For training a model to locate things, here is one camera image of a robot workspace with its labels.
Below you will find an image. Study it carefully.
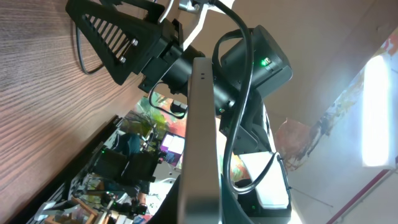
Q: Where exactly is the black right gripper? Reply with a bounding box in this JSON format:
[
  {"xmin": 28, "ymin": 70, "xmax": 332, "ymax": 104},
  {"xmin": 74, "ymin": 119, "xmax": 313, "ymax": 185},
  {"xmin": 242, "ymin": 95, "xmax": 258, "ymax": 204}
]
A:
[{"xmin": 65, "ymin": 0, "xmax": 183, "ymax": 93}]

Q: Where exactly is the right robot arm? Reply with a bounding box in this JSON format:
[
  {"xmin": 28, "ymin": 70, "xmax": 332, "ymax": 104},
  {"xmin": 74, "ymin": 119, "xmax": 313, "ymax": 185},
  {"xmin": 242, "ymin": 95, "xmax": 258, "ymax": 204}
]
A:
[{"xmin": 65, "ymin": 0, "xmax": 292, "ymax": 223}]

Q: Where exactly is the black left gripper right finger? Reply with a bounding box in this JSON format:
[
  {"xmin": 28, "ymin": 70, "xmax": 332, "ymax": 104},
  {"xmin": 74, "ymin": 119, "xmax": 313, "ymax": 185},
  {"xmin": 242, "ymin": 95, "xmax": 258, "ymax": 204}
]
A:
[{"xmin": 221, "ymin": 175, "xmax": 253, "ymax": 224}]

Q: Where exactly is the Galaxy smartphone with cyan screen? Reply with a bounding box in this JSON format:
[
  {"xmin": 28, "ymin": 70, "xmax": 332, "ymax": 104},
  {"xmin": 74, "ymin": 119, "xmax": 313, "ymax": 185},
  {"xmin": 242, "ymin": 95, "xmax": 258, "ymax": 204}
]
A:
[{"xmin": 177, "ymin": 57, "xmax": 222, "ymax": 224}]

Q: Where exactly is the black right camera cable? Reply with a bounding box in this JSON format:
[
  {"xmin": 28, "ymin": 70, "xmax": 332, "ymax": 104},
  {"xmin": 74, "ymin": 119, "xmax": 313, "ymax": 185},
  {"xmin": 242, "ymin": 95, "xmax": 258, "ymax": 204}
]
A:
[{"xmin": 211, "ymin": 0, "xmax": 282, "ymax": 195}]

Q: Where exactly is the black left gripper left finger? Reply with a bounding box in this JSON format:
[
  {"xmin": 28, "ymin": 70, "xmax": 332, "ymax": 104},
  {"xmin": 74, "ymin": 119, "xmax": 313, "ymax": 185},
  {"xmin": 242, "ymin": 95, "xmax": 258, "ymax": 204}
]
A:
[{"xmin": 149, "ymin": 177, "xmax": 180, "ymax": 224}]

